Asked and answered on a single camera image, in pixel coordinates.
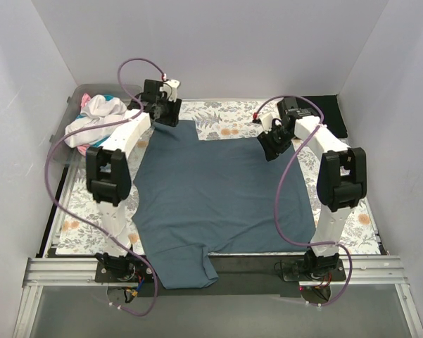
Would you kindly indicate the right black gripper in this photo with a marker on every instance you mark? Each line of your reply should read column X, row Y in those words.
column 273, row 141

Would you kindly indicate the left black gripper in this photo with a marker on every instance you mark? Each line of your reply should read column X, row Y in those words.
column 167, row 113

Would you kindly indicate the blue grey t shirt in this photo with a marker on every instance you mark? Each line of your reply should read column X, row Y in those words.
column 198, row 197

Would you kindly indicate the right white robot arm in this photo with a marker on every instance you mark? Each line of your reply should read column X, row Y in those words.
column 341, row 181

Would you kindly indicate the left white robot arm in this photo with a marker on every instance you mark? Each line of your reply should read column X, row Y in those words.
column 108, row 174

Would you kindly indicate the folded black t shirt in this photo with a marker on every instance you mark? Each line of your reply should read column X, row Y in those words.
column 333, row 119

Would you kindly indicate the white t shirt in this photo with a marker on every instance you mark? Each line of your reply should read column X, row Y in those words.
column 103, row 112

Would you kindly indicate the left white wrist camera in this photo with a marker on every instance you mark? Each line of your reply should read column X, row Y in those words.
column 170, row 88

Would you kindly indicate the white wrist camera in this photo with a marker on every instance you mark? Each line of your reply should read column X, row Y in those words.
column 264, row 119
column 170, row 88

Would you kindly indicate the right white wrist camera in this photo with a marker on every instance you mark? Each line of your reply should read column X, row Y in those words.
column 264, row 119

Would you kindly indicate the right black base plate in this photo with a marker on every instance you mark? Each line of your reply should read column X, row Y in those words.
column 292, row 270

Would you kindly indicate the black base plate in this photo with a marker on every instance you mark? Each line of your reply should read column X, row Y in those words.
column 292, row 270
column 146, row 273

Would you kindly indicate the aluminium frame rail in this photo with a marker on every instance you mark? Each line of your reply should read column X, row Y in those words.
column 83, row 271

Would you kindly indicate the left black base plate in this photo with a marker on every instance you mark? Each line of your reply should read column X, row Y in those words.
column 146, row 273

